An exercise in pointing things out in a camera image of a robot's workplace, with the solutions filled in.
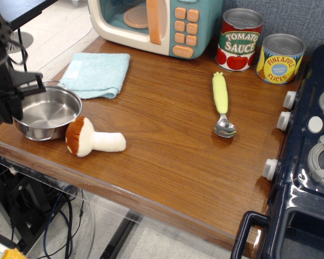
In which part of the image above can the tomato sauce can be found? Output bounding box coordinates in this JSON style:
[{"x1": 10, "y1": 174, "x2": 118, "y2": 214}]
[{"x1": 215, "y1": 8, "x2": 264, "y2": 71}]

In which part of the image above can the stainless steel pot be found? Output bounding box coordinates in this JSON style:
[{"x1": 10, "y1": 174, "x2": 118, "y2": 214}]
[{"x1": 13, "y1": 80, "x2": 83, "y2": 141}]

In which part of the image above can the white stove knob top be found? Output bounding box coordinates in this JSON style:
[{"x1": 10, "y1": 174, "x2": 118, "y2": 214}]
[{"x1": 283, "y1": 91, "x2": 297, "y2": 110}]

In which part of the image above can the black side desk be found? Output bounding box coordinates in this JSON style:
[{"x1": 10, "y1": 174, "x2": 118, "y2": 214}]
[{"x1": 0, "y1": 0, "x2": 57, "y2": 31}]

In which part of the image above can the spoon with yellow-green handle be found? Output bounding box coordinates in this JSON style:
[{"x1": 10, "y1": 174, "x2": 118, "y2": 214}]
[{"x1": 212, "y1": 72, "x2": 237, "y2": 138}]

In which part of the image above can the white stove knob middle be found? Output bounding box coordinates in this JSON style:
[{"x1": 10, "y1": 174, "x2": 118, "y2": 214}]
[{"x1": 276, "y1": 112, "x2": 291, "y2": 131}]

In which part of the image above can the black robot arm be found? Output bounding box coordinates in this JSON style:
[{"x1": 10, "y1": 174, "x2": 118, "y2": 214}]
[{"x1": 0, "y1": 13, "x2": 45, "y2": 124}]

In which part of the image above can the teal cream toy microwave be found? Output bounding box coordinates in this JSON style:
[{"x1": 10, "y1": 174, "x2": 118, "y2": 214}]
[{"x1": 88, "y1": 1, "x2": 222, "y2": 59}]

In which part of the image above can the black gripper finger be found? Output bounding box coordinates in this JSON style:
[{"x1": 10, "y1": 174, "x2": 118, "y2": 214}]
[
  {"x1": 8, "y1": 96, "x2": 23, "y2": 120},
  {"x1": 0, "y1": 100, "x2": 13, "y2": 124}
]

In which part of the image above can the white stove knob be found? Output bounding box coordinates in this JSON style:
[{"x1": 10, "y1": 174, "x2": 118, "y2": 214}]
[
  {"x1": 283, "y1": 91, "x2": 297, "y2": 110},
  {"x1": 276, "y1": 112, "x2": 291, "y2": 131},
  {"x1": 262, "y1": 159, "x2": 278, "y2": 181}
]

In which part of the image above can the light blue folded cloth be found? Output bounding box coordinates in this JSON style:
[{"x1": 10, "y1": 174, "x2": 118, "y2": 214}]
[{"x1": 61, "y1": 53, "x2": 130, "y2": 99}]

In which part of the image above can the black metal table frame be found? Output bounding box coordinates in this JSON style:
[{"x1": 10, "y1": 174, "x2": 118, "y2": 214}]
[{"x1": 0, "y1": 165, "x2": 60, "y2": 254}]

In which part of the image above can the dark blue toy stove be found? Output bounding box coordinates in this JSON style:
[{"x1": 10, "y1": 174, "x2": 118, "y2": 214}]
[{"x1": 231, "y1": 44, "x2": 324, "y2": 258}]

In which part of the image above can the plush brown white mushroom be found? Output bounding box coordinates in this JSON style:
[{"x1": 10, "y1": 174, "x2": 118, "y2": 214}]
[{"x1": 65, "y1": 117, "x2": 126, "y2": 157}]

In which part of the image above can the white stove knob bottom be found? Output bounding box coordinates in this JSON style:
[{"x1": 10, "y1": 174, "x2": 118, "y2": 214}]
[{"x1": 262, "y1": 159, "x2": 278, "y2": 181}]

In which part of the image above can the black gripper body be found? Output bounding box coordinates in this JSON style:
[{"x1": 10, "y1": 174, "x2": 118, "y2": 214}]
[{"x1": 0, "y1": 58, "x2": 46, "y2": 106}]

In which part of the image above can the black floor cable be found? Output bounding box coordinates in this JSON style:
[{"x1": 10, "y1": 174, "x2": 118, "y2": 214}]
[{"x1": 37, "y1": 188, "x2": 84, "y2": 259}]

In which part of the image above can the blue floor cable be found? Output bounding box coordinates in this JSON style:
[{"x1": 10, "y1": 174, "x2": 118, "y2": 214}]
[{"x1": 43, "y1": 186, "x2": 73, "y2": 259}]

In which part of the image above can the pineapple slices can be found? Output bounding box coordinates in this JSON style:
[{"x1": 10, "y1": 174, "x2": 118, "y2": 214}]
[{"x1": 256, "y1": 33, "x2": 306, "y2": 85}]

